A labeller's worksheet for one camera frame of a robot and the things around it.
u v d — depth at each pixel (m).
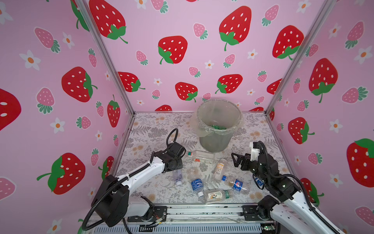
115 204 0.41
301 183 0.88
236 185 0.78
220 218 0.73
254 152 0.66
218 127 1.02
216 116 1.07
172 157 0.63
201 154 0.97
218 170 0.84
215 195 0.75
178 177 0.84
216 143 0.94
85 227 0.36
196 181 0.80
